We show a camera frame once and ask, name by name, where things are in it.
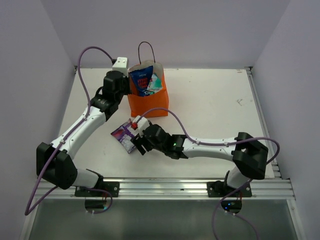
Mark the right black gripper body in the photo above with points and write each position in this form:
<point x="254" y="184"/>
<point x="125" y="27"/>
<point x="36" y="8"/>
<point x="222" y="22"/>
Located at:
<point x="159" y="147"/>

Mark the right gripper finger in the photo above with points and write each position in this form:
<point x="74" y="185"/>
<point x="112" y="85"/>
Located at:
<point x="138" y="141"/>
<point x="143" y="148"/>

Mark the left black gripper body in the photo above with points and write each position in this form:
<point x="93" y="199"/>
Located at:
<point x="125" y="90"/>

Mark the purple snack packet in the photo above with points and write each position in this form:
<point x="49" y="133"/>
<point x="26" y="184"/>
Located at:
<point x="124" y="134"/>

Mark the blue Burts chip bag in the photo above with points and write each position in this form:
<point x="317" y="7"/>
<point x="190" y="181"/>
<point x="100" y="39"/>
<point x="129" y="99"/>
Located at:
<point x="141" y="79"/>

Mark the orange paper bag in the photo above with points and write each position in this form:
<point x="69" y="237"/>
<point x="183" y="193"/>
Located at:
<point x="140" y="105"/>

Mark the teal snack packet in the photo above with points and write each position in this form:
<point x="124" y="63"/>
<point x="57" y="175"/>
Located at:
<point x="155" y="85"/>

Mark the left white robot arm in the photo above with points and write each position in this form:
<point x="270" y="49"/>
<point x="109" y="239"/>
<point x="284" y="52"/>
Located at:
<point x="54" y="161"/>

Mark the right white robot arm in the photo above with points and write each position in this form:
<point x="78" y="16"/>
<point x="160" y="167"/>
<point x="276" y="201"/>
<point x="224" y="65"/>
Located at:
<point x="247" y="153"/>

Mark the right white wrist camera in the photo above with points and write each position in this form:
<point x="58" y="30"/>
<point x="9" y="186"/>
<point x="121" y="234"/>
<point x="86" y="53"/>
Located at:
<point x="140" y="124"/>

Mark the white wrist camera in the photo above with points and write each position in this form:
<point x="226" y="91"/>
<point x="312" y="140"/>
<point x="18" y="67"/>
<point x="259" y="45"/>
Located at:
<point x="121" y="65"/>
<point x="140" y="124"/>

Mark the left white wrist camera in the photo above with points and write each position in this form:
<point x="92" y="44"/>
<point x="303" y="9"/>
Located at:
<point x="121" y="65"/>

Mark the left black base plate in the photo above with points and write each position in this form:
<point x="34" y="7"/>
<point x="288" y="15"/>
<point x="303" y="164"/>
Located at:
<point x="103" y="189"/>

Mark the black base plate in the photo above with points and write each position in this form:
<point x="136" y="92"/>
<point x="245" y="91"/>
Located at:
<point x="103" y="189"/>
<point x="219" y="189"/>

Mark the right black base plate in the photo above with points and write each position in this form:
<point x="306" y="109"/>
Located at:
<point x="219" y="189"/>

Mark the aluminium mounting rail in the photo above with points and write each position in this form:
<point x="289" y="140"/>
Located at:
<point x="195" y="189"/>

